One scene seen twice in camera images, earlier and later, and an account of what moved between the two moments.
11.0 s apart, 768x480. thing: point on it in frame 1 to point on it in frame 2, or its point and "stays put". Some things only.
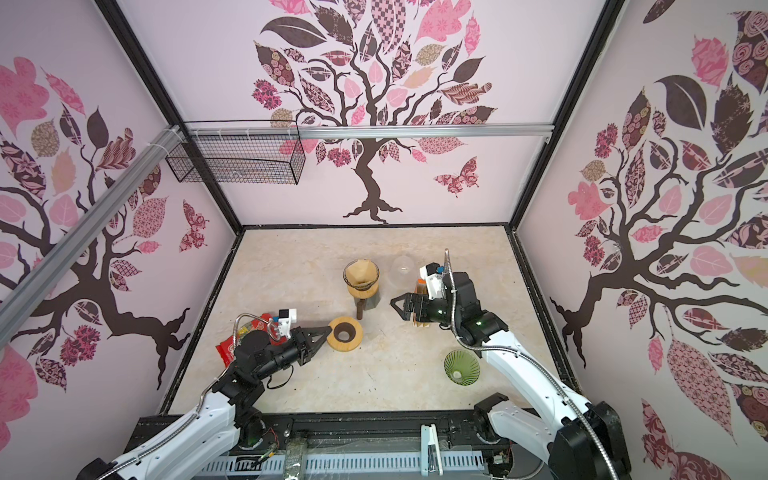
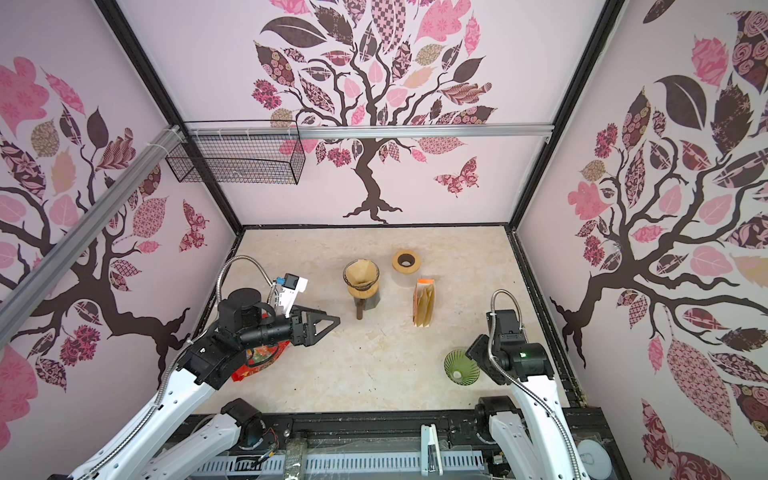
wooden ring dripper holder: (363, 294) stays put
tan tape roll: (346, 334) to (402, 269)
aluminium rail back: (371, 131) stays put
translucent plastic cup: (403, 270) stays put
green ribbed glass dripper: (462, 366) stays put
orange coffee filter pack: (421, 288) stays put
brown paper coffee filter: (361, 271) stays put
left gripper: (304, 343) to (309, 338)
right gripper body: (439, 311) to (478, 350)
